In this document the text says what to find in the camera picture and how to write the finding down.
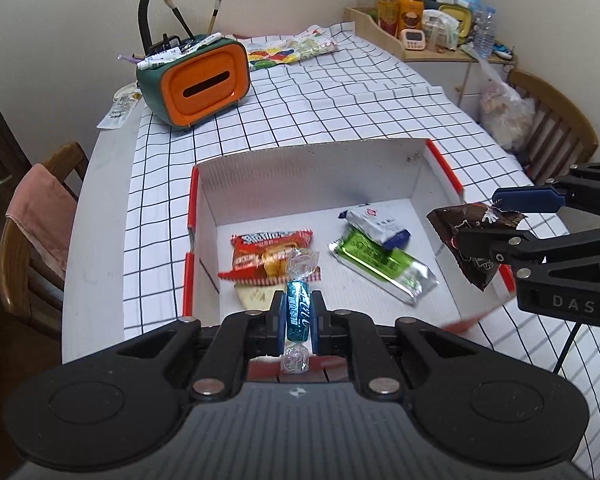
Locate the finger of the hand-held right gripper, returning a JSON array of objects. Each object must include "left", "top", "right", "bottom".
[
  {"left": 452, "top": 222, "right": 600, "bottom": 281},
  {"left": 491, "top": 161, "right": 600, "bottom": 222}
]

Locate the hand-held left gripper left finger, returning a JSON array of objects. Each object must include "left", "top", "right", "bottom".
[{"left": 105, "top": 290, "right": 287, "bottom": 402}]

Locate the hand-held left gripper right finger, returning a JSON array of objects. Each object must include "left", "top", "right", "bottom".
[{"left": 310, "top": 290, "right": 486, "bottom": 402}]

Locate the teal candy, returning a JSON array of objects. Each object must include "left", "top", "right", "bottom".
[{"left": 280, "top": 247, "right": 321, "bottom": 376}]

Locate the cream snack packet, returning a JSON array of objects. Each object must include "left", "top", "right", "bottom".
[{"left": 234, "top": 282, "right": 276, "bottom": 311}]

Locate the dark red foil snack packet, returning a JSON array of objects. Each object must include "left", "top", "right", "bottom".
[{"left": 426, "top": 201, "right": 528, "bottom": 292}]

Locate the red chip snack packet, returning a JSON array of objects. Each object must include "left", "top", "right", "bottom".
[{"left": 217, "top": 228, "right": 323, "bottom": 283}]

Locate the green snack packet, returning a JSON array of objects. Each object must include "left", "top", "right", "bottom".
[{"left": 327, "top": 227, "right": 440, "bottom": 306}]

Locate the white blue snack packet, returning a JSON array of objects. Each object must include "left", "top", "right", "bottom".
[{"left": 337, "top": 204, "right": 412, "bottom": 250}]

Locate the red cardboard box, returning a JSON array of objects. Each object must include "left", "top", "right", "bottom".
[{"left": 180, "top": 137, "right": 518, "bottom": 383}]

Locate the wooden chair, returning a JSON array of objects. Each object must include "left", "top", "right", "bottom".
[
  {"left": 0, "top": 141, "right": 91, "bottom": 341},
  {"left": 507, "top": 69, "right": 599, "bottom": 183}
]

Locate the clear plastic bag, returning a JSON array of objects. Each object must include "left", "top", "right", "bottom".
[{"left": 477, "top": 55, "right": 536, "bottom": 153}]

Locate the white cabinet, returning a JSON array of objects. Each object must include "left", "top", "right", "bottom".
[{"left": 405, "top": 55, "right": 516, "bottom": 121}]

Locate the clear water bottle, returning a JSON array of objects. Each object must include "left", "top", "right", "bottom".
[{"left": 473, "top": 7, "right": 496, "bottom": 58}]

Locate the plastic wrapped jar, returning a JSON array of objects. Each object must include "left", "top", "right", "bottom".
[{"left": 422, "top": 10, "right": 458, "bottom": 53}]

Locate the yellow container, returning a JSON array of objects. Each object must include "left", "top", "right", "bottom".
[{"left": 437, "top": 4, "right": 473, "bottom": 43}]

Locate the white timer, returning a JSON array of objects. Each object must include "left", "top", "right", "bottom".
[{"left": 399, "top": 27, "right": 427, "bottom": 51}]

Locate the checkered white tablecloth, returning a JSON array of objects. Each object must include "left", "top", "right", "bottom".
[{"left": 122, "top": 21, "right": 600, "bottom": 480}]

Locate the brown jar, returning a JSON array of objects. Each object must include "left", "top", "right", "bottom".
[{"left": 398, "top": 0, "right": 425, "bottom": 33}]

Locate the orange juice bottle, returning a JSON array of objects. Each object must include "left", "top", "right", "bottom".
[{"left": 376, "top": 0, "right": 401, "bottom": 36}]

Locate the wooden organizer tray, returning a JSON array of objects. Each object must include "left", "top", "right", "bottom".
[{"left": 344, "top": 6, "right": 481, "bottom": 61}]

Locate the orange green tissue box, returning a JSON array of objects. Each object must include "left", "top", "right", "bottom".
[{"left": 136, "top": 35, "right": 251, "bottom": 133}]

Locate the pink towel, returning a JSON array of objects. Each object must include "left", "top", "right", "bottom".
[{"left": 6, "top": 162, "right": 78, "bottom": 278}]

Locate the white paper packet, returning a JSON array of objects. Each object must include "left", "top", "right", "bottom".
[{"left": 96, "top": 85, "right": 143, "bottom": 131}]

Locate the colourful printed packet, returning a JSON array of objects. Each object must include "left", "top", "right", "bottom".
[{"left": 245, "top": 27, "right": 338, "bottom": 71}]

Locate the white marker pen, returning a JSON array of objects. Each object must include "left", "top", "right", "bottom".
[
  {"left": 137, "top": 47, "right": 181, "bottom": 70},
  {"left": 180, "top": 32, "right": 226, "bottom": 56}
]

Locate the paint brush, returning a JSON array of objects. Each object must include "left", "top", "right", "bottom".
[
  {"left": 207, "top": 0, "right": 223, "bottom": 36},
  {"left": 162, "top": 0, "right": 193, "bottom": 38}
]

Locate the black cable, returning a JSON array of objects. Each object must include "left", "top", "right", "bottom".
[{"left": 552, "top": 317, "right": 588, "bottom": 376}]

